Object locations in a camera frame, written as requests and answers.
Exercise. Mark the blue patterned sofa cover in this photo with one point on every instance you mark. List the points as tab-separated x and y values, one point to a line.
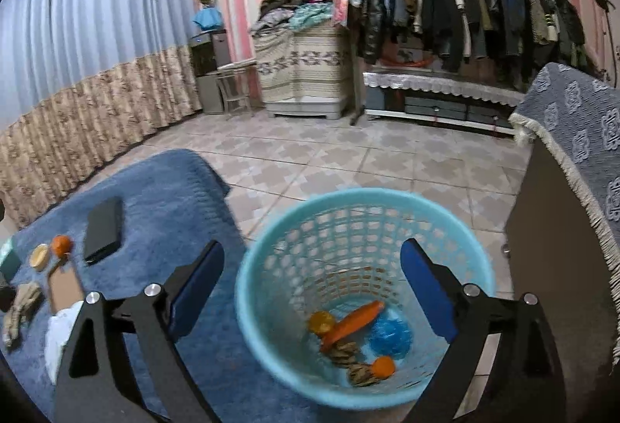
563	231

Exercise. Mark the low lace covered bench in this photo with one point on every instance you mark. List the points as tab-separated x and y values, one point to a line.
439	100

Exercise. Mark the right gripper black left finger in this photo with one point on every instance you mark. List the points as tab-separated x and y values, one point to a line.
96	382

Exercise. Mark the black ribbed cylinder cup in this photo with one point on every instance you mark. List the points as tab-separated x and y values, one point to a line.
7	294

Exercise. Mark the black flat wallet case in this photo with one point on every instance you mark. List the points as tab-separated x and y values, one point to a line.
104	230

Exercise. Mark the cream round lid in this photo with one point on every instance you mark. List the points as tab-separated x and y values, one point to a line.
39	257

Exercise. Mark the patterned cloth covered chest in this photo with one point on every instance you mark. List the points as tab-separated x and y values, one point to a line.
306	73

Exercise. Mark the white paper receipt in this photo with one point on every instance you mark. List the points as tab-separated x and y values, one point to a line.
58	332

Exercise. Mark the whole orange tangerine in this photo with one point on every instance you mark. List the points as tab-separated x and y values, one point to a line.
61	246

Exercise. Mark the small potted plant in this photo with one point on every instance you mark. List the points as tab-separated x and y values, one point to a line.
208	3

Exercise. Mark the beige work glove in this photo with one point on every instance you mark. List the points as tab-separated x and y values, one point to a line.
29	297

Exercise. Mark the brown phone case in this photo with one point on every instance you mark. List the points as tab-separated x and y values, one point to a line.
64	286

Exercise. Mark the blue floral curtain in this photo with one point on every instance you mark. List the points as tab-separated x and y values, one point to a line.
82	81

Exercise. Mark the grey water dispenser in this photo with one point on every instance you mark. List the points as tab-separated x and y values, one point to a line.
209	51

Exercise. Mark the pile of folded clothes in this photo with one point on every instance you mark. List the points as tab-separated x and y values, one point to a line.
294	15

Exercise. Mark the hanging dark clothes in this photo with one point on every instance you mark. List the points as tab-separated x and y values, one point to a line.
515	38

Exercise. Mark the small metal stool table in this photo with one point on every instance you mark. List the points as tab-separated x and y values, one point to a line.
233	82

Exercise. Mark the teal tissue box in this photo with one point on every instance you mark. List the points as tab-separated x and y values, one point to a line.
9	260

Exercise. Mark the blue quilted table cover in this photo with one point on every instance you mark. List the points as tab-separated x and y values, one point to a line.
174	203

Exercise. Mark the blue covered water bottle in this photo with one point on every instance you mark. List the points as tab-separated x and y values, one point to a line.
209	19

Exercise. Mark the light blue laundry basket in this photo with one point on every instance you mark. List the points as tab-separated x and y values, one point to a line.
334	253

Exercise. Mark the blue plastic bag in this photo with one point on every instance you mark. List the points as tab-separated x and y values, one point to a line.
390	336

